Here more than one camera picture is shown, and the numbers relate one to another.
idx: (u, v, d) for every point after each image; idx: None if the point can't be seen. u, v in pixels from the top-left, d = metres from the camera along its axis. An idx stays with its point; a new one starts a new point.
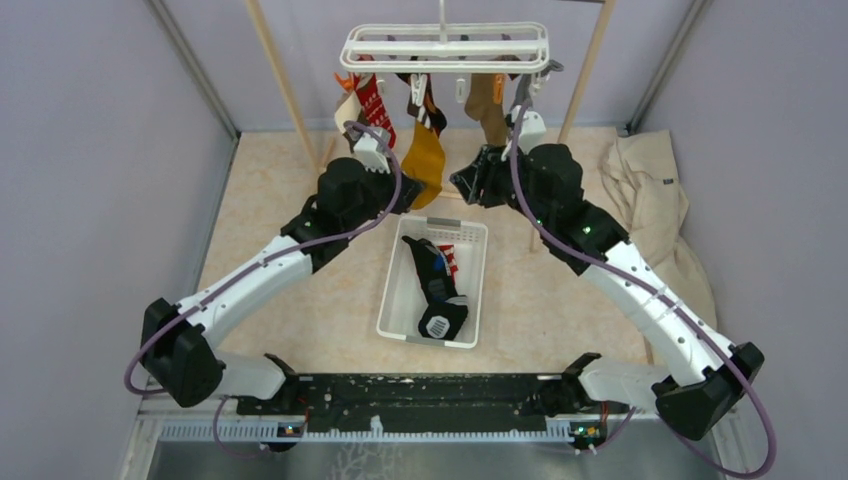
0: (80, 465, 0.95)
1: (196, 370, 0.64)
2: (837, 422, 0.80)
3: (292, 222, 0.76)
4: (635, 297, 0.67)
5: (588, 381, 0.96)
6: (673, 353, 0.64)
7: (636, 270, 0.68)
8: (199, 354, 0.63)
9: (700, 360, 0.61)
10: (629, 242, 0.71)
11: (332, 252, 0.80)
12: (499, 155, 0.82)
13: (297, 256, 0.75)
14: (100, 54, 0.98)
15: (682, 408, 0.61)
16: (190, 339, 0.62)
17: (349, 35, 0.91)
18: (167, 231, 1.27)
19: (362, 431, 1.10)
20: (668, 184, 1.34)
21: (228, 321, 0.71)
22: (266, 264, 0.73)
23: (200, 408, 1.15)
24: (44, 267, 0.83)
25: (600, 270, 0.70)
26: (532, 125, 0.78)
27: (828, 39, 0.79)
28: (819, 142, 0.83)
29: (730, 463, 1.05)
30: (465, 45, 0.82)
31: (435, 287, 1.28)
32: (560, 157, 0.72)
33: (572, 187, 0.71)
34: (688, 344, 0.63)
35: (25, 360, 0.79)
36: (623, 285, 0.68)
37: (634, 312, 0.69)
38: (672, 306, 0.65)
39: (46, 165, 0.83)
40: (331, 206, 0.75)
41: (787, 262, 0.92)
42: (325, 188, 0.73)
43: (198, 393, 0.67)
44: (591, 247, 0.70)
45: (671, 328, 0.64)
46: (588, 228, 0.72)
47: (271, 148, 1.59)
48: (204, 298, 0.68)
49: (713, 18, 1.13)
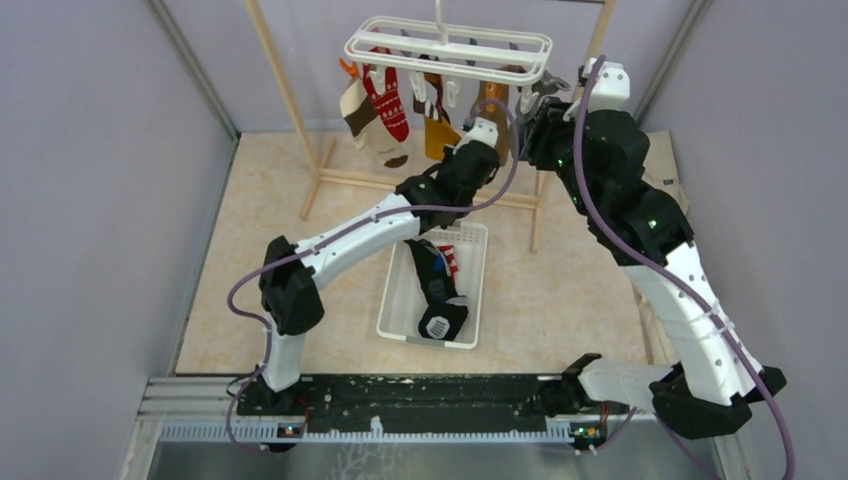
0: (79, 466, 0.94)
1: (300, 305, 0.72)
2: (838, 423, 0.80)
3: (408, 182, 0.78)
4: (683, 309, 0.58)
5: (587, 380, 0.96)
6: (702, 372, 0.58)
7: (693, 280, 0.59)
8: (309, 293, 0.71)
9: (730, 385, 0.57)
10: (692, 244, 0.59)
11: (441, 220, 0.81)
12: (560, 113, 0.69)
13: (407, 218, 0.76)
14: (102, 55, 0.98)
15: (686, 414, 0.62)
16: (302, 278, 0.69)
17: (363, 25, 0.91)
18: (167, 230, 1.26)
19: (363, 432, 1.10)
20: (668, 184, 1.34)
21: (336, 267, 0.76)
22: (377, 220, 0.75)
23: (200, 408, 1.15)
24: (43, 266, 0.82)
25: (654, 275, 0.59)
26: (614, 86, 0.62)
27: (828, 39, 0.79)
28: (818, 143, 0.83)
29: (729, 462, 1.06)
30: (462, 48, 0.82)
31: (435, 288, 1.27)
32: (628, 129, 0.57)
33: (636, 164, 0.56)
34: (725, 368, 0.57)
35: (25, 359, 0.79)
36: (675, 294, 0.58)
37: (675, 321, 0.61)
38: (721, 328, 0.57)
39: (46, 165, 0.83)
40: (459, 176, 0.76)
41: (786, 263, 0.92)
42: (465, 157, 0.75)
43: (300, 326, 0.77)
44: (653, 247, 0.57)
45: (712, 349, 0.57)
46: (655, 222, 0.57)
47: (271, 149, 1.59)
48: (318, 243, 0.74)
49: (714, 19, 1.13)
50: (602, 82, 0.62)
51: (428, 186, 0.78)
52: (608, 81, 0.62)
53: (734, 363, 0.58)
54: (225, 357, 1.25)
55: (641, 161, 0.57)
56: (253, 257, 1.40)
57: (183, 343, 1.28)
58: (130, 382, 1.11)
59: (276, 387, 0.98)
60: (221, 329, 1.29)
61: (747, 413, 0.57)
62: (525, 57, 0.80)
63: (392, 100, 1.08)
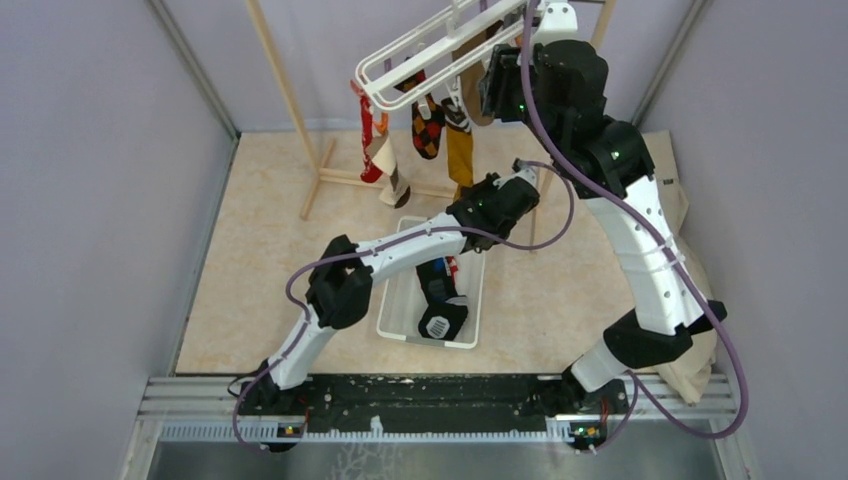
0: (78, 467, 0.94)
1: (353, 303, 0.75)
2: (839, 423, 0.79)
3: (457, 203, 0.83)
4: (638, 243, 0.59)
5: (579, 371, 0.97)
6: (653, 302, 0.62)
7: (651, 213, 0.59)
8: (364, 292, 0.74)
9: (676, 314, 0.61)
10: (652, 178, 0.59)
11: (483, 244, 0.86)
12: (514, 59, 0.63)
13: (457, 236, 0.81)
14: (101, 55, 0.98)
15: (634, 344, 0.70)
16: (361, 277, 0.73)
17: (358, 81, 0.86)
18: (167, 230, 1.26)
19: (363, 431, 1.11)
20: (668, 184, 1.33)
21: (389, 271, 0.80)
22: (431, 234, 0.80)
23: (200, 408, 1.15)
24: (43, 266, 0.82)
25: (612, 207, 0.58)
26: (560, 23, 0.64)
27: (828, 39, 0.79)
28: (817, 143, 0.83)
29: (729, 463, 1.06)
30: (474, 26, 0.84)
31: (435, 288, 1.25)
32: (585, 54, 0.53)
33: (596, 89, 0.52)
34: (673, 298, 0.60)
35: (23, 359, 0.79)
36: (632, 228, 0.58)
37: (629, 253, 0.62)
38: (672, 261, 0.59)
39: (46, 166, 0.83)
40: (503, 206, 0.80)
41: (787, 263, 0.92)
42: (511, 190, 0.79)
43: (348, 321, 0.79)
44: (615, 179, 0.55)
45: (662, 282, 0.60)
46: (618, 153, 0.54)
47: (271, 149, 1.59)
48: (378, 245, 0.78)
49: (713, 19, 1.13)
50: (547, 18, 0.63)
51: (476, 211, 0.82)
52: (553, 16, 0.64)
53: (682, 293, 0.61)
54: (225, 357, 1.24)
55: (602, 87, 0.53)
56: (253, 257, 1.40)
57: (183, 343, 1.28)
58: (130, 382, 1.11)
59: (283, 384, 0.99)
60: (221, 329, 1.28)
61: (690, 339, 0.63)
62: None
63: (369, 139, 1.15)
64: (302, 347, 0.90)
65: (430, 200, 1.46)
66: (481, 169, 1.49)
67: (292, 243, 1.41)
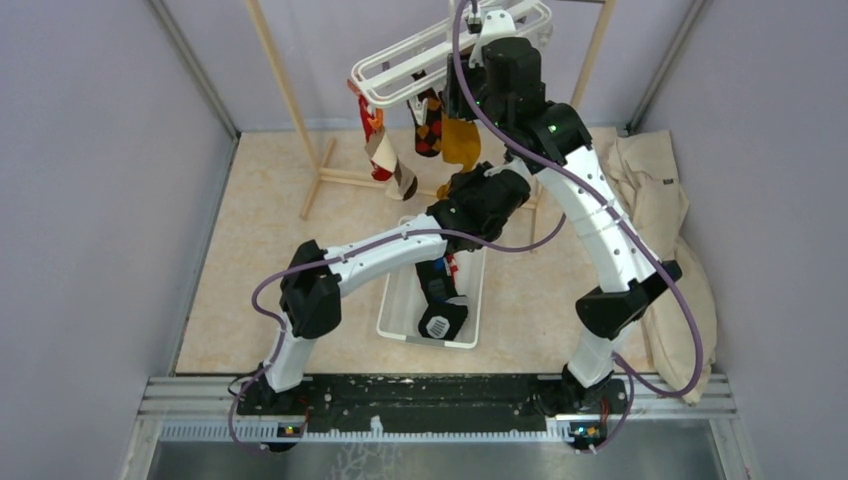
0: (78, 467, 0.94)
1: (321, 310, 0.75)
2: (839, 424, 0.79)
3: (438, 205, 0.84)
4: (584, 206, 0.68)
5: (576, 368, 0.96)
6: (607, 262, 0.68)
7: (592, 179, 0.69)
8: (332, 300, 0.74)
9: (628, 271, 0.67)
10: (590, 147, 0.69)
11: (466, 245, 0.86)
12: None
13: (435, 239, 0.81)
14: (101, 54, 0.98)
15: (598, 309, 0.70)
16: (327, 285, 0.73)
17: (353, 77, 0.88)
18: (167, 230, 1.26)
19: (363, 431, 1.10)
20: (668, 184, 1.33)
21: (362, 277, 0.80)
22: (407, 238, 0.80)
23: (200, 407, 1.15)
24: (42, 267, 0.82)
25: (557, 175, 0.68)
26: (498, 26, 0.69)
27: (826, 38, 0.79)
28: (816, 142, 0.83)
29: (730, 463, 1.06)
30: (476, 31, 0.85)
31: (435, 287, 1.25)
32: (520, 46, 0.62)
33: (532, 74, 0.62)
34: (623, 256, 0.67)
35: (21, 360, 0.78)
36: (576, 193, 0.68)
37: (579, 220, 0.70)
38: (616, 219, 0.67)
39: (44, 166, 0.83)
40: (488, 204, 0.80)
41: (786, 263, 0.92)
42: (494, 187, 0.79)
43: (320, 330, 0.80)
44: (553, 148, 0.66)
45: (610, 239, 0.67)
46: (554, 128, 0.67)
47: (271, 149, 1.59)
48: (348, 252, 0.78)
49: (712, 19, 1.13)
50: (485, 24, 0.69)
51: (459, 211, 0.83)
52: (490, 22, 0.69)
53: (632, 252, 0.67)
54: (225, 357, 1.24)
55: (538, 74, 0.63)
56: (253, 256, 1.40)
57: (183, 344, 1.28)
58: (130, 382, 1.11)
59: (278, 387, 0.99)
60: (220, 329, 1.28)
61: (648, 298, 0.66)
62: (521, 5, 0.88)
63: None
64: (293, 350, 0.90)
65: (430, 199, 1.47)
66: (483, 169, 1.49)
67: (292, 243, 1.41)
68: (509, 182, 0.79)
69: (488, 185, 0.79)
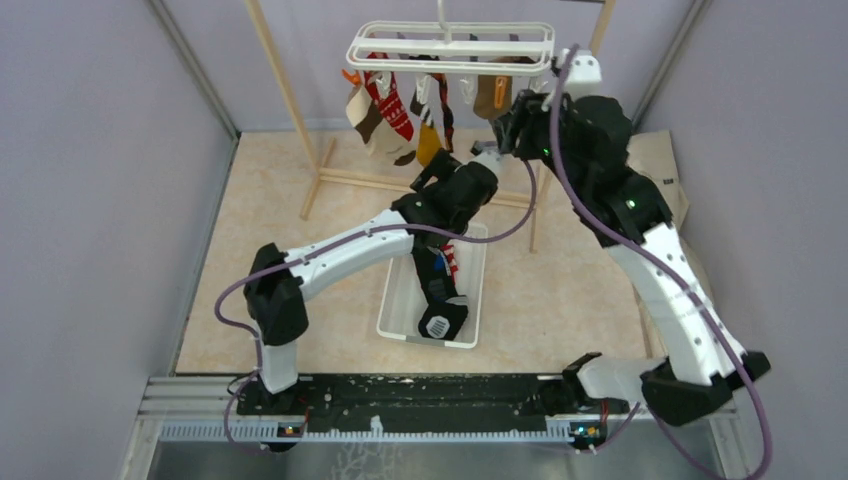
0: (79, 467, 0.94)
1: (283, 315, 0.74)
2: (839, 425, 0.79)
3: (403, 199, 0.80)
4: (662, 288, 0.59)
5: (585, 377, 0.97)
6: (684, 351, 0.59)
7: (672, 258, 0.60)
8: (295, 303, 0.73)
9: (711, 363, 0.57)
10: (671, 225, 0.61)
11: (434, 240, 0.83)
12: (538, 105, 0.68)
13: (401, 235, 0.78)
14: (101, 55, 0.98)
15: (671, 396, 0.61)
16: (288, 289, 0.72)
17: (359, 31, 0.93)
18: (167, 231, 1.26)
19: (362, 431, 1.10)
20: (668, 184, 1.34)
21: (325, 279, 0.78)
22: (372, 235, 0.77)
23: (200, 407, 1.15)
24: (44, 267, 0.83)
25: (632, 254, 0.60)
26: (586, 73, 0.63)
27: (826, 39, 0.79)
28: (816, 143, 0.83)
29: (731, 465, 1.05)
30: (466, 46, 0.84)
31: (435, 288, 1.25)
32: (612, 112, 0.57)
33: (621, 145, 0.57)
34: (705, 347, 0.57)
35: (22, 361, 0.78)
36: (653, 273, 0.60)
37: (655, 302, 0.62)
38: (699, 306, 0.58)
39: (46, 167, 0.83)
40: (456, 196, 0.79)
41: (785, 264, 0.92)
42: (463, 179, 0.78)
43: (287, 332, 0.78)
44: (632, 226, 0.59)
45: (691, 328, 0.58)
46: (633, 203, 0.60)
47: (271, 148, 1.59)
48: (309, 254, 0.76)
49: (713, 20, 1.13)
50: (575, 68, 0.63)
51: (424, 205, 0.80)
52: (580, 68, 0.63)
53: (714, 342, 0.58)
54: (225, 357, 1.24)
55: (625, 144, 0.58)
56: (253, 256, 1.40)
57: (183, 343, 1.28)
58: (129, 383, 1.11)
59: (272, 389, 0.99)
60: (220, 329, 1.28)
61: (727, 393, 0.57)
62: (531, 47, 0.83)
63: (394, 102, 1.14)
64: (274, 358, 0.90)
65: None
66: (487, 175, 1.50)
67: (292, 243, 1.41)
68: (477, 172, 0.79)
69: (457, 178, 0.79)
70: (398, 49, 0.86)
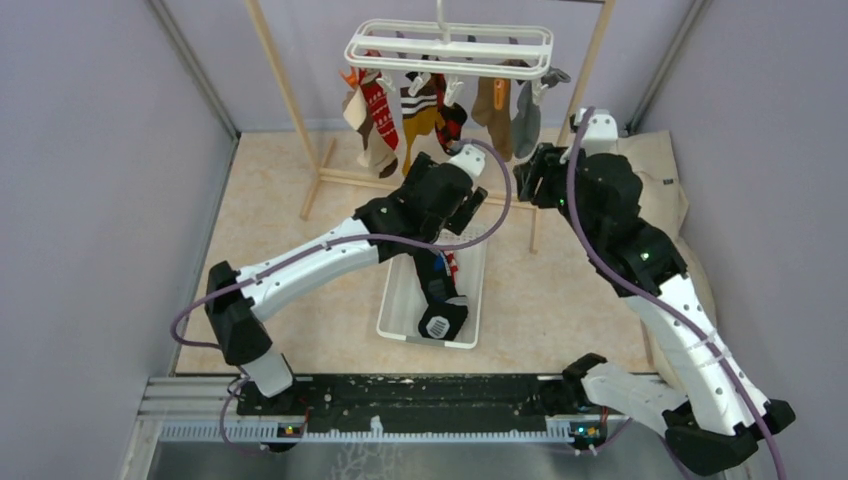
0: (78, 467, 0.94)
1: (239, 335, 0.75)
2: (839, 426, 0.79)
3: (367, 207, 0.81)
4: (681, 338, 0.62)
5: (589, 384, 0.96)
6: (706, 400, 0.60)
7: (688, 308, 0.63)
8: (249, 324, 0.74)
9: (733, 413, 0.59)
10: (685, 275, 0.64)
11: (402, 248, 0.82)
12: (556, 158, 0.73)
13: (361, 247, 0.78)
14: (101, 55, 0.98)
15: (694, 446, 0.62)
16: (240, 312, 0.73)
17: (358, 30, 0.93)
18: (167, 231, 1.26)
19: (363, 431, 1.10)
20: (668, 184, 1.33)
21: (284, 295, 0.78)
22: (328, 248, 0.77)
23: (200, 407, 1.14)
24: (44, 266, 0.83)
25: (650, 304, 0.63)
26: (603, 130, 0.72)
27: (827, 38, 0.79)
28: (816, 142, 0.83)
29: (732, 466, 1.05)
30: (465, 47, 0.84)
31: (435, 288, 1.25)
32: (621, 170, 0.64)
33: (630, 200, 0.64)
34: (726, 397, 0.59)
35: (22, 360, 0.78)
36: (671, 324, 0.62)
37: (674, 352, 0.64)
38: (718, 356, 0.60)
39: (45, 167, 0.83)
40: (424, 202, 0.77)
41: (786, 264, 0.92)
42: (431, 184, 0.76)
43: (246, 350, 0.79)
44: (645, 276, 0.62)
45: (712, 378, 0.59)
46: (647, 254, 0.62)
47: (271, 149, 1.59)
48: (261, 272, 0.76)
49: (713, 20, 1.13)
50: (592, 127, 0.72)
51: (390, 210, 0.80)
52: (596, 125, 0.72)
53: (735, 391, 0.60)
54: None
55: (635, 199, 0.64)
56: (253, 256, 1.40)
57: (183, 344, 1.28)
58: (129, 383, 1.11)
59: (267, 392, 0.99)
60: None
61: (752, 444, 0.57)
62: (531, 51, 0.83)
63: (384, 107, 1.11)
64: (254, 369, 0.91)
65: None
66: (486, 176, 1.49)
67: (292, 243, 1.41)
68: (446, 175, 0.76)
69: (424, 182, 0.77)
70: (396, 47, 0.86)
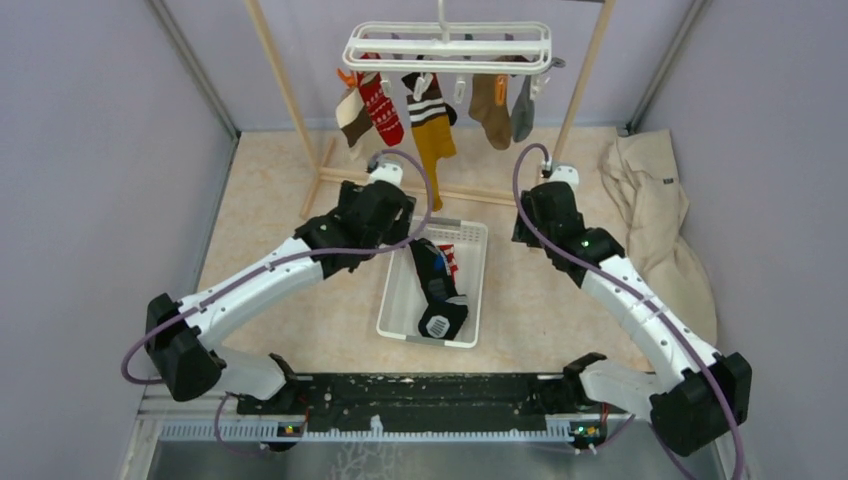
0: (78, 466, 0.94)
1: (189, 371, 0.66)
2: (840, 425, 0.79)
3: (306, 225, 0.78)
4: (622, 302, 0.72)
5: (587, 380, 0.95)
6: (658, 355, 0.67)
7: (628, 279, 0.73)
8: (196, 356, 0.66)
9: (680, 361, 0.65)
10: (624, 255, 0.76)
11: (345, 262, 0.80)
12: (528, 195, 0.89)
13: (306, 263, 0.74)
14: (100, 55, 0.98)
15: (666, 413, 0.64)
16: (185, 342, 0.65)
17: (353, 33, 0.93)
18: (166, 230, 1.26)
19: (362, 431, 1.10)
20: (668, 184, 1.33)
21: (230, 322, 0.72)
22: (273, 268, 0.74)
23: (200, 407, 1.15)
24: (42, 267, 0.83)
25: (593, 277, 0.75)
26: (566, 176, 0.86)
27: (827, 38, 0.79)
28: (816, 141, 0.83)
29: (732, 467, 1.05)
30: (464, 46, 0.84)
31: (435, 287, 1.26)
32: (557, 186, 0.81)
33: (567, 205, 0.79)
34: (672, 348, 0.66)
35: (21, 360, 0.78)
36: (614, 291, 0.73)
37: (624, 318, 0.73)
38: (655, 311, 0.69)
39: (44, 166, 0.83)
40: (363, 216, 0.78)
41: (787, 263, 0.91)
42: (368, 199, 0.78)
43: (195, 389, 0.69)
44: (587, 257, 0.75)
45: (654, 330, 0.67)
46: (587, 243, 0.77)
47: (270, 148, 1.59)
48: (204, 300, 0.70)
49: (713, 19, 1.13)
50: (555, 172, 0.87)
51: (330, 227, 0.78)
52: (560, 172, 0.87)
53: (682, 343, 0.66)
54: None
55: (574, 206, 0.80)
56: (253, 256, 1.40)
57: None
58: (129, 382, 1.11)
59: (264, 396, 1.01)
60: None
61: (707, 390, 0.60)
62: (531, 47, 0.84)
63: (386, 102, 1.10)
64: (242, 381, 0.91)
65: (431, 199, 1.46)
66: (486, 175, 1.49)
67: None
68: (379, 190, 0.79)
69: (362, 196, 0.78)
70: (394, 48, 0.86)
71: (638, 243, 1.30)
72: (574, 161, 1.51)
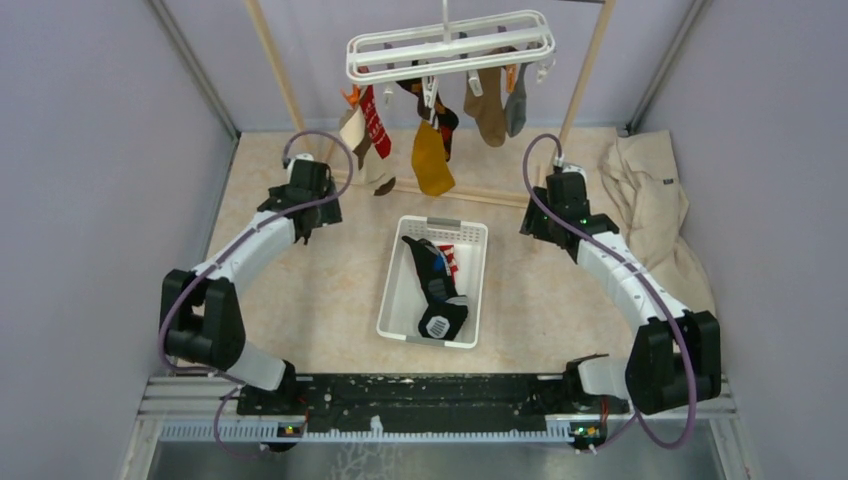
0: (77, 467, 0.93)
1: (227, 328, 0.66)
2: (839, 426, 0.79)
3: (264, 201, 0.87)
4: (606, 265, 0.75)
5: (583, 371, 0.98)
6: (632, 309, 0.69)
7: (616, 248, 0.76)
8: (231, 302, 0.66)
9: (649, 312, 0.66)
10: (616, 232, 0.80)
11: (309, 220, 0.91)
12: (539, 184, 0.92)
13: (283, 222, 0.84)
14: (100, 57, 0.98)
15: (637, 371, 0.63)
16: (220, 288, 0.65)
17: (349, 48, 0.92)
18: (166, 230, 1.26)
19: (362, 431, 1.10)
20: (668, 184, 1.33)
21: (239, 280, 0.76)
22: (259, 230, 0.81)
23: (200, 408, 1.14)
24: (42, 269, 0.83)
25: (586, 247, 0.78)
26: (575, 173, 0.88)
27: (827, 38, 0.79)
28: (817, 143, 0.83)
29: (731, 467, 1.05)
30: (467, 43, 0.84)
31: (435, 288, 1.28)
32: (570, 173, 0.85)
33: (578, 190, 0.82)
34: (644, 301, 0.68)
35: (20, 362, 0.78)
36: (599, 256, 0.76)
37: (608, 280, 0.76)
38: (634, 271, 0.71)
39: (42, 168, 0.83)
40: (305, 183, 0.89)
41: (786, 264, 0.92)
42: (303, 168, 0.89)
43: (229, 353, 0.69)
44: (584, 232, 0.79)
45: (631, 285, 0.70)
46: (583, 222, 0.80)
47: (270, 149, 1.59)
48: (218, 258, 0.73)
49: (712, 20, 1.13)
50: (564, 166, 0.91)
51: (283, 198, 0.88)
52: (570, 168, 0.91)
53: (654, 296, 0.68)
54: None
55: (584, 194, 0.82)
56: None
57: None
58: (129, 381, 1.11)
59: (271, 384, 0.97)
60: None
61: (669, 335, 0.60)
62: (532, 32, 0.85)
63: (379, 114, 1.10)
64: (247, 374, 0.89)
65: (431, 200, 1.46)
66: (486, 176, 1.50)
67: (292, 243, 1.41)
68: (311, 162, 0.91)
69: (296, 168, 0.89)
70: (397, 57, 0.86)
71: (638, 243, 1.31)
72: (574, 161, 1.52)
